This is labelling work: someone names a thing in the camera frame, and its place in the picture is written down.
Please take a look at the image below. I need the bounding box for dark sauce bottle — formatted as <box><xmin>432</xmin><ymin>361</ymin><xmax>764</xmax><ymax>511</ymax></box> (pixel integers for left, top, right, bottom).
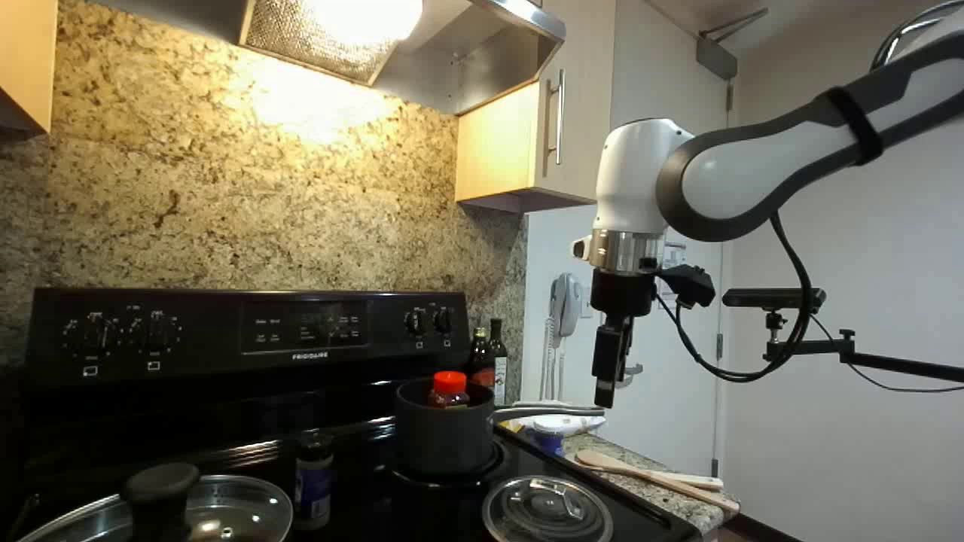
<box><xmin>467</xmin><ymin>325</ymin><xmax>497</xmax><ymax>396</ymax></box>

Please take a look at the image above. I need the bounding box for white door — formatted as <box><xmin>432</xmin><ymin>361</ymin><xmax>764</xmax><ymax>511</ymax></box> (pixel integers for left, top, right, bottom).
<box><xmin>599</xmin><ymin>147</ymin><xmax>729</xmax><ymax>481</ymax></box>

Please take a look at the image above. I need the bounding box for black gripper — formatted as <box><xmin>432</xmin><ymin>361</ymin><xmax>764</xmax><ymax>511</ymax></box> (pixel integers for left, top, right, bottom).
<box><xmin>588</xmin><ymin>265</ymin><xmax>659</xmax><ymax>410</ymax></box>

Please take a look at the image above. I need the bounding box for black electric stove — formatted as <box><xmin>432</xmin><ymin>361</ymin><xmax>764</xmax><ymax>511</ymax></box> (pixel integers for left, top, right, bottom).
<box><xmin>0</xmin><ymin>287</ymin><xmax>704</xmax><ymax>542</ymax></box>

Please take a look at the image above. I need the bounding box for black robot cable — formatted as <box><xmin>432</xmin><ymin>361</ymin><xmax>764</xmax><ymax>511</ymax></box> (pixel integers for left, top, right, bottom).
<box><xmin>649</xmin><ymin>209</ymin><xmax>815</xmax><ymax>388</ymax></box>

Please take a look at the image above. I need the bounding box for short wooden spatula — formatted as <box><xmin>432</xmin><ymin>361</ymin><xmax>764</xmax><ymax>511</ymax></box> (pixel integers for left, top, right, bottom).
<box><xmin>648</xmin><ymin>466</ymin><xmax>727</xmax><ymax>494</ymax></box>

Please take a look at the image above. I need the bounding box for dark jar with blue label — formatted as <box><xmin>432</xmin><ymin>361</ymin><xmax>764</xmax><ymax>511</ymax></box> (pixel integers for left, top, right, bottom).
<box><xmin>293</xmin><ymin>426</ymin><xmax>337</xmax><ymax>534</ymax></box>

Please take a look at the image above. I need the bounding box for white plate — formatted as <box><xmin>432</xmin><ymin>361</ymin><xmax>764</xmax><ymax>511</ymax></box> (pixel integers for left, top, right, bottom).
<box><xmin>519</xmin><ymin>410</ymin><xmax>607</xmax><ymax>442</ymax></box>

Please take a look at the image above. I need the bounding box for plain beige wall cabinet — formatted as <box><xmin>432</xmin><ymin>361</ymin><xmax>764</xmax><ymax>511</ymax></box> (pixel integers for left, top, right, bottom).
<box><xmin>0</xmin><ymin>0</ymin><xmax>61</xmax><ymax>138</ymax></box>

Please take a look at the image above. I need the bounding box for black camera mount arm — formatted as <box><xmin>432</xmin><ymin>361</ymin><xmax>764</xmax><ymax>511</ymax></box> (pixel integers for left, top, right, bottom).
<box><xmin>758</xmin><ymin>306</ymin><xmax>964</xmax><ymax>387</ymax></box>

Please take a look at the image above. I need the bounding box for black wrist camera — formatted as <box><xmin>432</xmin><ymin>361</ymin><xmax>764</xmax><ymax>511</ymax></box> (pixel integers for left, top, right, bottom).
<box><xmin>656</xmin><ymin>262</ymin><xmax>721</xmax><ymax>310</ymax></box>

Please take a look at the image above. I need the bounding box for tall dark oil bottle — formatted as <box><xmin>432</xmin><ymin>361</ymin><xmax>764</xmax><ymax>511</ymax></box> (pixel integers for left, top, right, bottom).
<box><xmin>485</xmin><ymin>316</ymin><xmax>511</xmax><ymax>410</ymax></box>

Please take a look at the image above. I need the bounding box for steel range hood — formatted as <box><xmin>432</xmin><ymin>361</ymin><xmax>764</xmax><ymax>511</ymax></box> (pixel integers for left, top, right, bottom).
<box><xmin>92</xmin><ymin>0</ymin><xmax>568</xmax><ymax>121</ymax></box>

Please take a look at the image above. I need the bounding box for grey door closer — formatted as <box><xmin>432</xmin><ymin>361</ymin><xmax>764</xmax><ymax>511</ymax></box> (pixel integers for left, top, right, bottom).
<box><xmin>693</xmin><ymin>5</ymin><xmax>770</xmax><ymax>85</ymax></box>

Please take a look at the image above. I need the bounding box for red-capped spice bottle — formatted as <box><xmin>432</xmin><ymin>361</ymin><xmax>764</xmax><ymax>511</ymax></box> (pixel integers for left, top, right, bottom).
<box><xmin>428</xmin><ymin>367</ymin><xmax>472</xmax><ymax>410</ymax></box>

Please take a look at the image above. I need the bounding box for white wall phone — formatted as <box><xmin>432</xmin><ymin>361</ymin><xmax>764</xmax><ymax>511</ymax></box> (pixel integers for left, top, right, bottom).
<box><xmin>540</xmin><ymin>270</ymin><xmax>588</xmax><ymax>405</ymax></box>

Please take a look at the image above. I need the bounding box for black camera bar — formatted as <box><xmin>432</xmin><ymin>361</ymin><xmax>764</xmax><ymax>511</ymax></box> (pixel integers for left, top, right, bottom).
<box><xmin>721</xmin><ymin>287</ymin><xmax>828</xmax><ymax>313</ymax></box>

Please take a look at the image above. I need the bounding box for black pot with handle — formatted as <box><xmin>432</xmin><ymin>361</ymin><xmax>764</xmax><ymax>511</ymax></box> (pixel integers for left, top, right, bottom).
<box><xmin>391</xmin><ymin>376</ymin><xmax>604</xmax><ymax>481</ymax></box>

